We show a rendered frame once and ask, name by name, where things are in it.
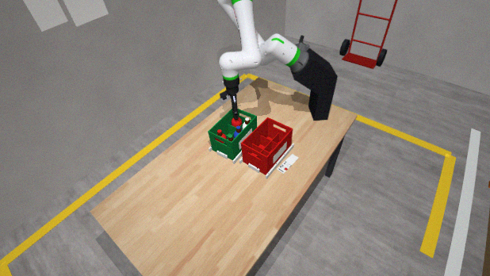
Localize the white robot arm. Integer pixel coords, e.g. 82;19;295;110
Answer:
217;0;310;88

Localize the green crate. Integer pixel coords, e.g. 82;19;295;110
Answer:
208;110;257;160

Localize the blue bottle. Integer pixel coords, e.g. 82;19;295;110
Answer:
234;126;242;139

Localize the white paper pick list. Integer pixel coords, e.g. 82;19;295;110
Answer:
277;154;298;173

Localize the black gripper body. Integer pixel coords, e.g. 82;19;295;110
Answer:
226;85;239;100

